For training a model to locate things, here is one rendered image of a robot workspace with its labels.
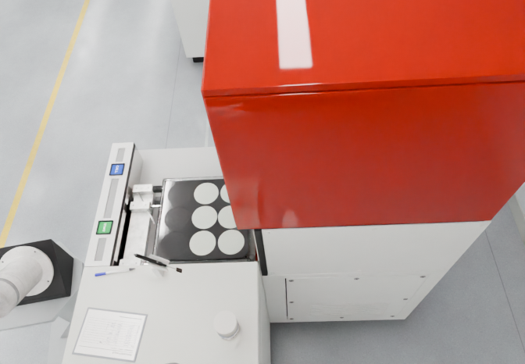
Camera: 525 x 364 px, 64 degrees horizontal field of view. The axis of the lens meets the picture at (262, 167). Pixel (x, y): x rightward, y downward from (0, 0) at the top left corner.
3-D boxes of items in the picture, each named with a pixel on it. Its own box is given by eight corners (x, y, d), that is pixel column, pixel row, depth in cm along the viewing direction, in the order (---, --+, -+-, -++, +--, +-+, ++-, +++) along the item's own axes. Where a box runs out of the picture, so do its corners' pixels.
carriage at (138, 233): (156, 189, 180) (154, 185, 177) (144, 273, 159) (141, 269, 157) (137, 190, 180) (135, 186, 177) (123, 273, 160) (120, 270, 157)
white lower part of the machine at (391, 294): (377, 190, 270) (406, 104, 201) (402, 323, 224) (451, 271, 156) (267, 194, 273) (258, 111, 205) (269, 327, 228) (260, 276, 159)
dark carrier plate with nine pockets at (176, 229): (248, 178, 175) (248, 177, 174) (248, 258, 156) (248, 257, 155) (166, 182, 176) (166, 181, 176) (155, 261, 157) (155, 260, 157)
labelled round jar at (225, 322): (240, 317, 137) (237, 309, 129) (239, 340, 133) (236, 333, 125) (218, 318, 137) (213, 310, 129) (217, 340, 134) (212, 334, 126)
